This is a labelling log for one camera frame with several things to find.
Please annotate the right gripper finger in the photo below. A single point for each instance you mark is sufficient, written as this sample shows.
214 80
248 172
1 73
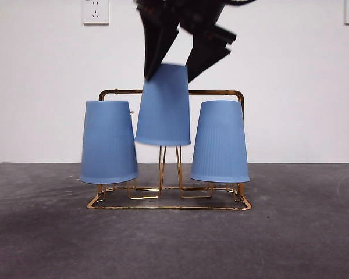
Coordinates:
155 49
203 55

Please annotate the blue ribbed plastic cup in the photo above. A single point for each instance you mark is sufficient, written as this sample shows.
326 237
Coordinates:
219 145
163 110
107 145

